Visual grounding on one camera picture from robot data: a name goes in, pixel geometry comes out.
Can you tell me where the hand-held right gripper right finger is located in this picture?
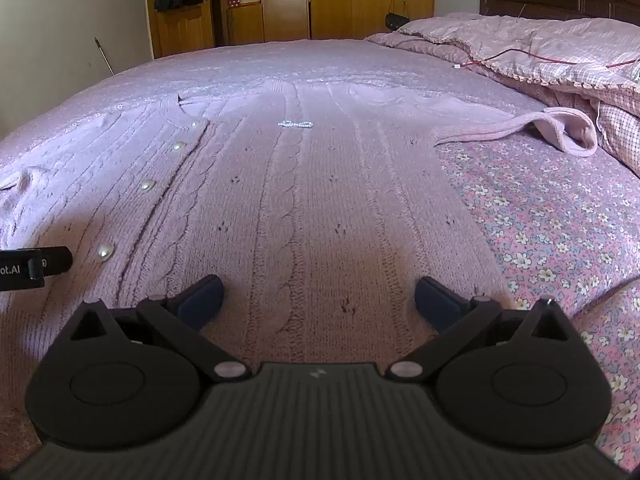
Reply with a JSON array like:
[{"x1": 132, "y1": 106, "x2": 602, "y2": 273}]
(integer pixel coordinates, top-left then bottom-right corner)
[{"x1": 385, "y1": 275, "x2": 577, "y2": 381}]

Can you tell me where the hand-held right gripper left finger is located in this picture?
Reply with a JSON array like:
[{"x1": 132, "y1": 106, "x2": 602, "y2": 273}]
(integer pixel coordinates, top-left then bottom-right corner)
[{"x1": 69, "y1": 274, "x2": 252, "y2": 381}]

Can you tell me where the thin metal stick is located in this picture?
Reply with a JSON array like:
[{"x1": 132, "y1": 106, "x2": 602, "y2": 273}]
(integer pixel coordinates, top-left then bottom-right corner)
[{"x1": 94, "y1": 37, "x2": 115, "y2": 77}]

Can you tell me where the pink quilt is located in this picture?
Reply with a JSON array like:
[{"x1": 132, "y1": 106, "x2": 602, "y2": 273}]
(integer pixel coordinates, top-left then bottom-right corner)
[{"x1": 365, "y1": 12, "x2": 640, "y2": 177}]

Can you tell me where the wooden wardrobe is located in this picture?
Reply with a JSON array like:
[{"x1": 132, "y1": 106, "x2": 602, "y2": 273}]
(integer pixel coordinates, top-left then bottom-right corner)
[{"x1": 142, "y1": 0, "x2": 437, "y2": 59}]

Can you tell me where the red cable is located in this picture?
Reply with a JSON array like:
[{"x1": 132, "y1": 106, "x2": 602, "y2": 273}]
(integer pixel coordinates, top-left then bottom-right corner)
[{"x1": 452, "y1": 47, "x2": 640, "y2": 71}]

